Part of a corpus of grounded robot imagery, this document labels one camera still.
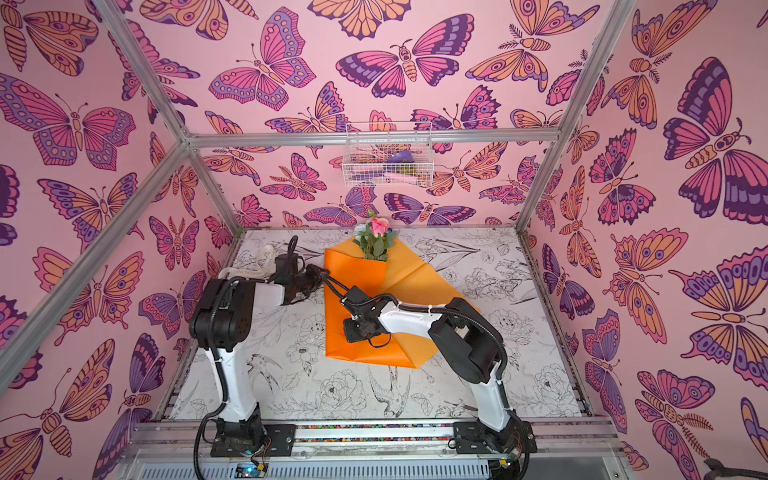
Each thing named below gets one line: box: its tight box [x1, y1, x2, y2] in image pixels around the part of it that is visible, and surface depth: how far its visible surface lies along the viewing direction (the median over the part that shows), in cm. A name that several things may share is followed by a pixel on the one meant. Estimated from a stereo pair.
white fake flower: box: [353, 223, 371, 259], surface depth 115 cm
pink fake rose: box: [370, 216, 390, 262], surface depth 108 cm
